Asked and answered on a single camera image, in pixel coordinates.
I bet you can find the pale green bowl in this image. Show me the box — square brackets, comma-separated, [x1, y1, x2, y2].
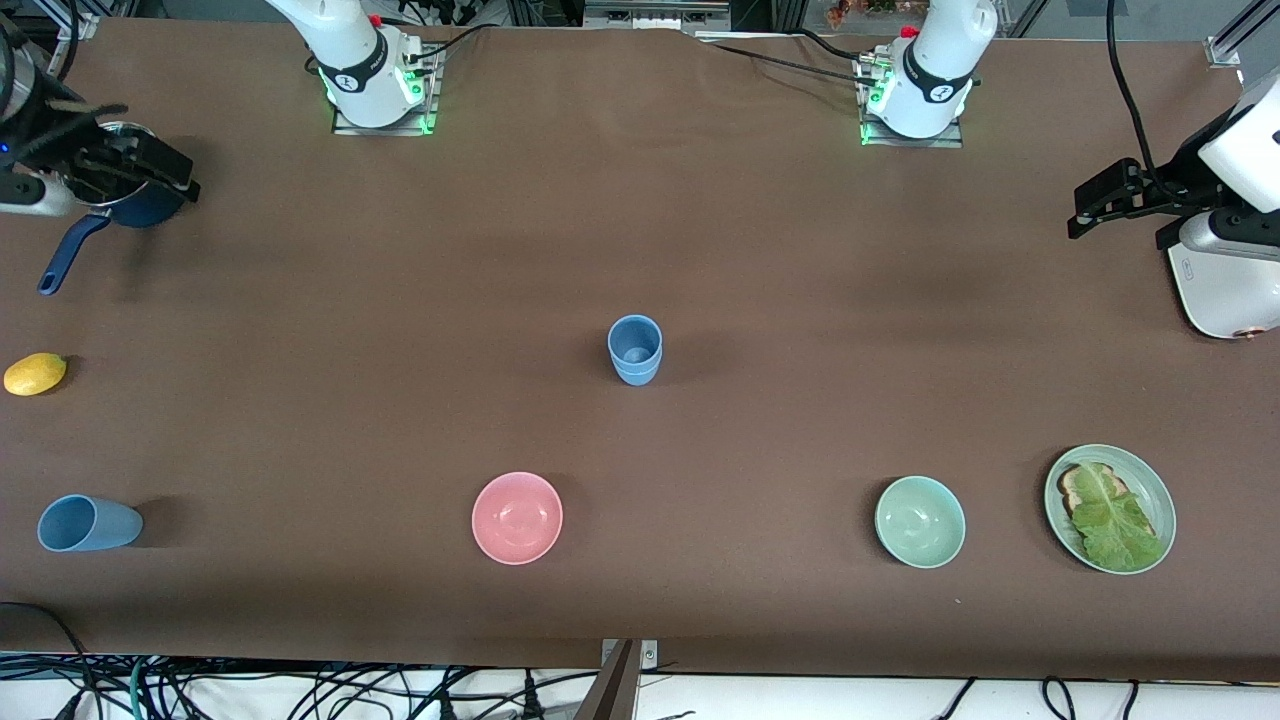
[875, 475, 967, 570]

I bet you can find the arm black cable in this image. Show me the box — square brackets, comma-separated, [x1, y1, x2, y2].
[0, 20, 131, 163]
[1104, 0, 1217, 203]

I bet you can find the white toaster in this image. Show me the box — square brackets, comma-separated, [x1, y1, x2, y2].
[1168, 212, 1280, 340]

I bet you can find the grey metal rail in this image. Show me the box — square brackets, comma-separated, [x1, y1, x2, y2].
[583, 0, 733, 33]

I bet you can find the toast slice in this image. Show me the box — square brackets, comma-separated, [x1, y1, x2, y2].
[1058, 462, 1156, 541]

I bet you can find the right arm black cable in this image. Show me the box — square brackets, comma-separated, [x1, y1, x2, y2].
[0, 20, 131, 163]

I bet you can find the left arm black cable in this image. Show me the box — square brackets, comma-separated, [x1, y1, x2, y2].
[1104, 0, 1217, 203]

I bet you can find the blue-handled saucepan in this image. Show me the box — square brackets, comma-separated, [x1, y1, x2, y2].
[38, 120, 191, 297]

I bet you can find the black table cable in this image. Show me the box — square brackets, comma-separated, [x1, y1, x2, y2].
[698, 38, 867, 87]

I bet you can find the pale green plate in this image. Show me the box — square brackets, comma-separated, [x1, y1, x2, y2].
[1044, 444, 1177, 575]

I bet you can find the green lettuce leaf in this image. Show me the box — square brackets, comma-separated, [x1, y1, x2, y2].
[1070, 463, 1166, 572]

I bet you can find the black base power cable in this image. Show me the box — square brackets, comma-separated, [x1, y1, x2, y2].
[404, 24, 493, 73]

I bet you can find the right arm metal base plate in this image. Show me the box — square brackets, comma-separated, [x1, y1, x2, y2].
[332, 45, 442, 137]

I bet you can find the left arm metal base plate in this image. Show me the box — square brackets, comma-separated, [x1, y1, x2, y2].
[858, 55, 966, 149]

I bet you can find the pink bowl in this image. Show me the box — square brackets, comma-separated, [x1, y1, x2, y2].
[471, 472, 564, 566]

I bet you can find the yellow lemon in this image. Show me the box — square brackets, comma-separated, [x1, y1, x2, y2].
[3, 352, 68, 397]

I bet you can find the aluminium frame profile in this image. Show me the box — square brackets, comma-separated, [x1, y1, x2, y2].
[1205, 0, 1280, 69]
[40, 0, 103, 43]

